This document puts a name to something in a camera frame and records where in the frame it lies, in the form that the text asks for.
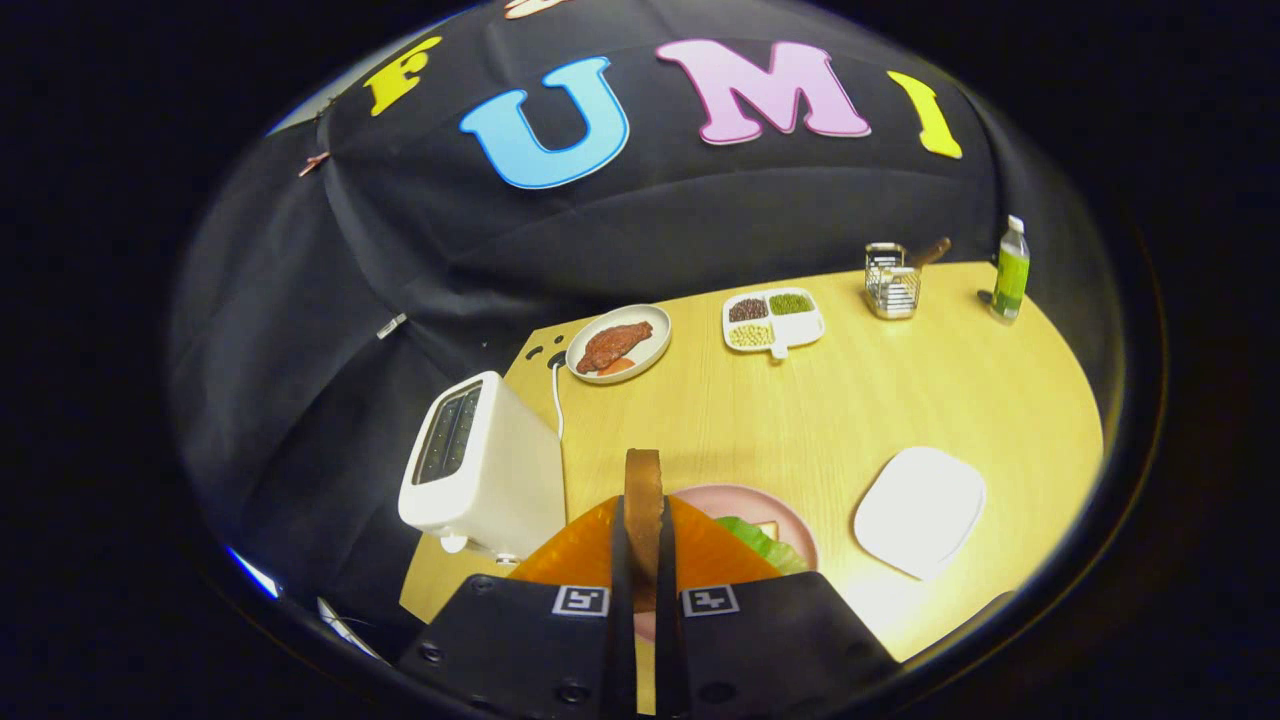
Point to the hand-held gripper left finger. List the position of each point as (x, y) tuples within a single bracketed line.
[(622, 640)]

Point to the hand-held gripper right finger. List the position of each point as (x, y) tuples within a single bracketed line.
[(668, 640)]

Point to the toasted bread slice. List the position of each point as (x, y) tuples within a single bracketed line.
[(643, 520)]

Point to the green lettuce leaf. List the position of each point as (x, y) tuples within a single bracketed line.
[(785, 555)]

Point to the white bread slice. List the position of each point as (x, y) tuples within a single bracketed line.
[(768, 529)]

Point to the pink round plate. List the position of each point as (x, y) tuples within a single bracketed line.
[(740, 500)]

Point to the white toaster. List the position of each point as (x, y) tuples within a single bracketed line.
[(500, 470)]

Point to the white rounded plate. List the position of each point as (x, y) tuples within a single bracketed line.
[(920, 510)]

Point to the brown cooked meat piece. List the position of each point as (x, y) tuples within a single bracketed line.
[(610, 345)]

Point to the white oval meat plate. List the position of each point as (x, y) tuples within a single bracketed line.
[(650, 325)]

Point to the white divided bean dish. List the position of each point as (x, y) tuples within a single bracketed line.
[(800, 330)]

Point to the white cloth clip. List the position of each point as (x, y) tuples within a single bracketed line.
[(391, 326)]

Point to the black backdrop cloth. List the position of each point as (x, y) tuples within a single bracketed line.
[(400, 250)]

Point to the green label plastic bottle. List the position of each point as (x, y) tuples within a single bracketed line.
[(1010, 275)]

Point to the pink cloth clip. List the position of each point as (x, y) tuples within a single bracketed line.
[(314, 163)]

